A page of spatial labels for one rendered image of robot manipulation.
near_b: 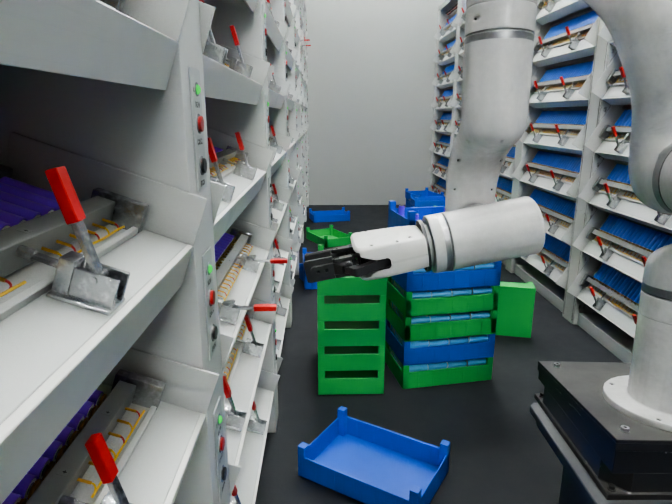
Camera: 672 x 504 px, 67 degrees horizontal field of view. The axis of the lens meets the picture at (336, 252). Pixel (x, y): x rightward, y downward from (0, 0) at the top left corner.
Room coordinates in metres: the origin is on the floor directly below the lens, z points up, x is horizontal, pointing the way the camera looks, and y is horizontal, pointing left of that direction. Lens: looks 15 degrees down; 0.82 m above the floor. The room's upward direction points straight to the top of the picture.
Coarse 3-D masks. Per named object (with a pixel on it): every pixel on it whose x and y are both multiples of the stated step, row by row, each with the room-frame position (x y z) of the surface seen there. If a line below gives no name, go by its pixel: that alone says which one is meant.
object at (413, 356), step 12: (492, 336) 1.48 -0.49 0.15; (396, 348) 1.49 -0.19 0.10; (408, 348) 1.42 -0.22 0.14; (420, 348) 1.43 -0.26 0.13; (432, 348) 1.44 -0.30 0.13; (444, 348) 1.45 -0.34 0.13; (456, 348) 1.46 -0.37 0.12; (468, 348) 1.46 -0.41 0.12; (480, 348) 1.47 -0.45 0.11; (492, 348) 1.48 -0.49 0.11; (408, 360) 1.42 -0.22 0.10; (420, 360) 1.43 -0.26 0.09; (432, 360) 1.44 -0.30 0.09; (444, 360) 1.45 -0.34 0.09; (456, 360) 1.46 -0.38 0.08
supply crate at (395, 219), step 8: (392, 200) 1.62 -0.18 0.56; (392, 208) 1.60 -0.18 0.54; (408, 208) 1.63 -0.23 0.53; (416, 208) 1.63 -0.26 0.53; (424, 208) 1.64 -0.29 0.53; (432, 208) 1.64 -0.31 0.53; (440, 208) 1.65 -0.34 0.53; (392, 216) 1.57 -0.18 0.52; (400, 216) 1.50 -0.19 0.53; (408, 216) 1.43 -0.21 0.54; (392, 224) 1.57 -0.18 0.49; (400, 224) 1.49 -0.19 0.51; (408, 224) 1.42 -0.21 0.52
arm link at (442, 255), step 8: (424, 216) 0.72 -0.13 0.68; (432, 216) 0.71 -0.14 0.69; (440, 216) 0.70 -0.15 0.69; (424, 224) 0.71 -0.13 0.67; (432, 224) 0.69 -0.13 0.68; (440, 224) 0.69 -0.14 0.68; (432, 232) 0.68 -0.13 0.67; (440, 232) 0.68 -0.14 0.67; (448, 232) 0.68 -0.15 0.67; (432, 240) 0.68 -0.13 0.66; (440, 240) 0.67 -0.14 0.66; (448, 240) 0.67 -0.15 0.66; (432, 248) 0.68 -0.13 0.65; (440, 248) 0.67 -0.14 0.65; (448, 248) 0.67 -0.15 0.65; (432, 256) 0.68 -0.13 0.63; (440, 256) 0.67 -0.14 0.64; (448, 256) 0.67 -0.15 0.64; (432, 264) 0.69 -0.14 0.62; (440, 264) 0.68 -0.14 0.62; (448, 264) 0.68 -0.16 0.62
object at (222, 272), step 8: (240, 240) 1.12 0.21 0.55; (232, 248) 1.04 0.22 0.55; (240, 248) 1.06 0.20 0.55; (232, 256) 0.99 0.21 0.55; (224, 264) 0.92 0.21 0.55; (232, 264) 0.95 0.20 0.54; (216, 272) 0.87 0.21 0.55; (224, 272) 0.88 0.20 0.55; (224, 280) 0.89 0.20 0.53; (224, 288) 0.84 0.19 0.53
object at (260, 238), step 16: (240, 224) 1.19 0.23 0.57; (256, 240) 1.19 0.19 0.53; (272, 240) 1.20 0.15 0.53; (256, 256) 1.12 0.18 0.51; (240, 272) 0.98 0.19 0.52; (240, 288) 0.89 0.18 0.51; (240, 304) 0.82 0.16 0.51; (240, 320) 0.76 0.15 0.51; (224, 336) 0.59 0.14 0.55; (224, 352) 0.59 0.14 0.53; (224, 368) 0.64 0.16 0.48
